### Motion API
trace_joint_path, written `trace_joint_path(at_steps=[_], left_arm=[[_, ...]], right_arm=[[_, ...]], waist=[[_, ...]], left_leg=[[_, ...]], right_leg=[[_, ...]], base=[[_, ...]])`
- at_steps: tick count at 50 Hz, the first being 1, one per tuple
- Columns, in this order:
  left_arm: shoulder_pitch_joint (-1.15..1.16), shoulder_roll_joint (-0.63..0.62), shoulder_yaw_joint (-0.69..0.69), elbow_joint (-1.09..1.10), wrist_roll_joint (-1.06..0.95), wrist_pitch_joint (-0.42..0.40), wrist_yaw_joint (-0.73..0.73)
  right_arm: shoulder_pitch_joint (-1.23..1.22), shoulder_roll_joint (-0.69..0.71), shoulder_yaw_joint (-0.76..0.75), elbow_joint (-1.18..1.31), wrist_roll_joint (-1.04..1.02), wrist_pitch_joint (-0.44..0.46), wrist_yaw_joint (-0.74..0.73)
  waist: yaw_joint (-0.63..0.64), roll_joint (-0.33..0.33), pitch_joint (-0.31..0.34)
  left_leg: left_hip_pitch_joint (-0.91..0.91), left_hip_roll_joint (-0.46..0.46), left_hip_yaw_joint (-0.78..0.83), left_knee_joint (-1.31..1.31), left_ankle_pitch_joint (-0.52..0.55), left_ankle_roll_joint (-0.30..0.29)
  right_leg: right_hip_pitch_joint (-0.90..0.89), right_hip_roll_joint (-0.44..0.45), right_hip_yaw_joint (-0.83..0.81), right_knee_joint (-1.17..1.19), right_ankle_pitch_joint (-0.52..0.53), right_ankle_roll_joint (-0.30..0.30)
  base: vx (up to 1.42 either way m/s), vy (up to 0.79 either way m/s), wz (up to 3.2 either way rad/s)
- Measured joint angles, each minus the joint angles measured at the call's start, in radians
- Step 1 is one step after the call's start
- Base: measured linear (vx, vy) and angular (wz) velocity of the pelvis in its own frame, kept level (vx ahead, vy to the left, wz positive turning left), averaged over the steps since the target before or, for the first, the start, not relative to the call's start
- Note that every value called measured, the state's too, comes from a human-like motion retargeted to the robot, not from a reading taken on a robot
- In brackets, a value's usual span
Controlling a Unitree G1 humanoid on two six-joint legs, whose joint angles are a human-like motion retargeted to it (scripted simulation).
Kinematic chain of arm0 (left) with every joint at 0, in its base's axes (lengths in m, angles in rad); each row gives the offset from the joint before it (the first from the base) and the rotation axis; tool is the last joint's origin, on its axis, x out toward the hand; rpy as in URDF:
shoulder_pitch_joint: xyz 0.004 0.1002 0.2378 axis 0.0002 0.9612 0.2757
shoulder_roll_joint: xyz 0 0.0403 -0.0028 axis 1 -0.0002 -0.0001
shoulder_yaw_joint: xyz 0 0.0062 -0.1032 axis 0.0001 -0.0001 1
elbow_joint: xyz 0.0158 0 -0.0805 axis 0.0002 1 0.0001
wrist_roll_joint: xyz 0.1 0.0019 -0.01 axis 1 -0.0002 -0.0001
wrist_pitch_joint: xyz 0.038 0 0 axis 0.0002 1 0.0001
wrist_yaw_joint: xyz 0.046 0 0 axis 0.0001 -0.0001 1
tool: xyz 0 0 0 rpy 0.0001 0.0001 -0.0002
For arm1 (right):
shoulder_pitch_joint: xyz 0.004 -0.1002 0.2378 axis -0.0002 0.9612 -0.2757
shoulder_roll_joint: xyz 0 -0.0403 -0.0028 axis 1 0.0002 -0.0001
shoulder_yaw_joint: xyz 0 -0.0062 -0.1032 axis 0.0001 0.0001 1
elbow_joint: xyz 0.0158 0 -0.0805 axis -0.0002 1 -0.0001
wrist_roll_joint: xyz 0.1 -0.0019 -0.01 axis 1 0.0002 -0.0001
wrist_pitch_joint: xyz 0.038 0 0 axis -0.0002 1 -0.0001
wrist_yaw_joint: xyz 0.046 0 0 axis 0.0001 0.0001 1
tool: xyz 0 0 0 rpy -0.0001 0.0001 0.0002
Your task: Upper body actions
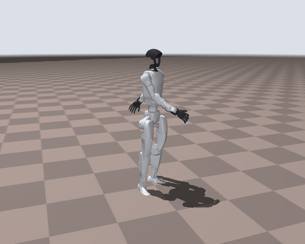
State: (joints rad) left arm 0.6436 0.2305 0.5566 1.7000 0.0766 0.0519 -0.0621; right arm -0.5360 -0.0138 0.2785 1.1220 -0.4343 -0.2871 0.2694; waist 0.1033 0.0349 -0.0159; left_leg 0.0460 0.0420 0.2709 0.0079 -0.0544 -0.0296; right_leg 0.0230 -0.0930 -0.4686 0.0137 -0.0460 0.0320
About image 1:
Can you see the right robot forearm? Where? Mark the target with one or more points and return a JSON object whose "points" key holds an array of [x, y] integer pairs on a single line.
{"points": [[161, 102]]}

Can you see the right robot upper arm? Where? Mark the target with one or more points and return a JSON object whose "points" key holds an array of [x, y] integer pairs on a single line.
{"points": [[146, 80]]}

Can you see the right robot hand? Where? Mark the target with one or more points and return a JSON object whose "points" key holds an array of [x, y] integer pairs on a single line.
{"points": [[182, 115]]}

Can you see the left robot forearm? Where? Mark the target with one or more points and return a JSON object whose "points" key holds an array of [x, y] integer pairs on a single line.
{"points": [[141, 98]]}

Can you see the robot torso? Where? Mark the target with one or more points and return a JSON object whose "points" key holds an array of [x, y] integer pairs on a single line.
{"points": [[157, 81]]}

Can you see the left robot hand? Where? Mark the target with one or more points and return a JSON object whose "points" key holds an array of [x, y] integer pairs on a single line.
{"points": [[135, 105]]}

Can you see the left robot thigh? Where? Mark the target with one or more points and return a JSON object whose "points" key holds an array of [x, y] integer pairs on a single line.
{"points": [[161, 133]]}

